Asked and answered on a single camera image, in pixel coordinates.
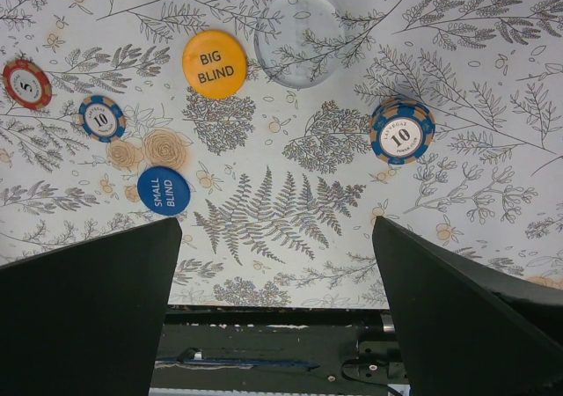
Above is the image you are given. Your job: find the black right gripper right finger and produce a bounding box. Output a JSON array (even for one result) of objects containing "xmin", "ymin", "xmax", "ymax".
[{"xmin": 372, "ymin": 216, "xmax": 562, "ymax": 395}]

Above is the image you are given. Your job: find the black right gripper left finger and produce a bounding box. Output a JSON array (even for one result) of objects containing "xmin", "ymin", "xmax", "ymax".
[{"xmin": 1, "ymin": 218, "xmax": 181, "ymax": 395}]

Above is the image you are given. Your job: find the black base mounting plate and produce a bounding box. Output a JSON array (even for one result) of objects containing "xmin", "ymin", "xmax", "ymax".
[{"xmin": 150, "ymin": 305, "xmax": 412, "ymax": 395}]

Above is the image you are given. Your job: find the blue small blind button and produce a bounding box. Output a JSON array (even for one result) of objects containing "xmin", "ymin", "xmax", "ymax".
[{"xmin": 137, "ymin": 166, "xmax": 192, "ymax": 216}]

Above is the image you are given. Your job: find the blue 10 poker chip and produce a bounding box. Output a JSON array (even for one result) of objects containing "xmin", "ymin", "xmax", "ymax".
[{"xmin": 78, "ymin": 95, "xmax": 127, "ymax": 143}]

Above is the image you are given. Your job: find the blue 10 chip stack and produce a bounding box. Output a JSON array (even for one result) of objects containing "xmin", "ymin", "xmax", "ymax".
[{"xmin": 369, "ymin": 97, "xmax": 435, "ymax": 165}]

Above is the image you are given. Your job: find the red 5 poker chip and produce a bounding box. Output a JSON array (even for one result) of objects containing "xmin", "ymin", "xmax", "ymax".
[{"xmin": 2, "ymin": 59, "xmax": 53, "ymax": 110}]

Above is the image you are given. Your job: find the floral patterned table mat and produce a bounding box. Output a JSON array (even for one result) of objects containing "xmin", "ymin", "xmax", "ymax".
[{"xmin": 1, "ymin": 0, "xmax": 562, "ymax": 308}]

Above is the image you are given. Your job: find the yellow big blind button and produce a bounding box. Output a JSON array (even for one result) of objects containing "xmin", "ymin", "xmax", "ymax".
[{"xmin": 182, "ymin": 30, "xmax": 247, "ymax": 99}]

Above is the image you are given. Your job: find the clear round acrylic disc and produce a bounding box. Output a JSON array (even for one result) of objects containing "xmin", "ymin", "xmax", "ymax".
[{"xmin": 254, "ymin": 0, "xmax": 346, "ymax": 89}]

